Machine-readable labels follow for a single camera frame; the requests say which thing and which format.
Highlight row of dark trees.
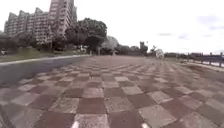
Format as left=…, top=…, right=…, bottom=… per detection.
left=114, top=40, right=149, bottom=56

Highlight dark railing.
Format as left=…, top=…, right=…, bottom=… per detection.
left=189, top=52, right=224, bottom=68

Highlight red and grey checkered pavement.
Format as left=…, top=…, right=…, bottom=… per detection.
left=0, top=54, right=224, bottom=128

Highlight green grass slope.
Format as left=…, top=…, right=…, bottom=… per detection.
left=0, top=46, right=89, bottom=64

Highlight large dark green trees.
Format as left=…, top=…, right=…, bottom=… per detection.
left=0, top=18, right=109, bottom=56

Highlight low grey wall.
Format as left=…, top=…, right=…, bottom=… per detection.
left=0, top=54, right=91, bottom=86

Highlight beige apartment building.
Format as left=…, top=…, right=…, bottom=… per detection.
left=3, top=0, right=78, bottom=46

